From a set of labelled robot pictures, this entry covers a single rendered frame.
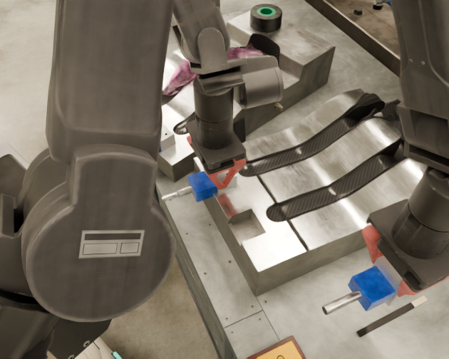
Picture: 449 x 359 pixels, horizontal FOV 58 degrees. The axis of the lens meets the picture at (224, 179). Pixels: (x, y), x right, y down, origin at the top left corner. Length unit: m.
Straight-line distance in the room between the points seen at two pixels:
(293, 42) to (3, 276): 0.90
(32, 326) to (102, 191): 0.10
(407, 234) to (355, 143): 0.33
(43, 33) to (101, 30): 2.91
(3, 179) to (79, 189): 0.41
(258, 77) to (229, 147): 0.12
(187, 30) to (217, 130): 0.15
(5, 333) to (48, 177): 0.09
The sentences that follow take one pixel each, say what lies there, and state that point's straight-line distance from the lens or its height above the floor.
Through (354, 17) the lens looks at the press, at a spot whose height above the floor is 0.78.
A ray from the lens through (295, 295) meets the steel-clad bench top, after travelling 0.72.
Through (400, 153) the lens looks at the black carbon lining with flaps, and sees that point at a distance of 0.87.
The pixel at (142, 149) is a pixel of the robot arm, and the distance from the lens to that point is 0.22.
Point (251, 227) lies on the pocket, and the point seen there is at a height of 0.86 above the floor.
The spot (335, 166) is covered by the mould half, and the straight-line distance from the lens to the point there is 0.77.
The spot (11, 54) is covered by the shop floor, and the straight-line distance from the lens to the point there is 2.98.
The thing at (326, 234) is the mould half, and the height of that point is 0.89.
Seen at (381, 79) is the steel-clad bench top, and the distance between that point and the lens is 1.17.
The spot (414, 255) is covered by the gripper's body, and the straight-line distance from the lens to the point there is 0.51.
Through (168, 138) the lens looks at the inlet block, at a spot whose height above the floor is 0.88.
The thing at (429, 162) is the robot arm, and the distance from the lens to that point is 0.44.
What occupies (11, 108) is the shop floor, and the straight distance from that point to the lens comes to 2.53.
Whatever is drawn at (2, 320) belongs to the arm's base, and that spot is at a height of 1.23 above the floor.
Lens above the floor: 1.45
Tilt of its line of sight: 50 degrees down
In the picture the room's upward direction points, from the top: straight up
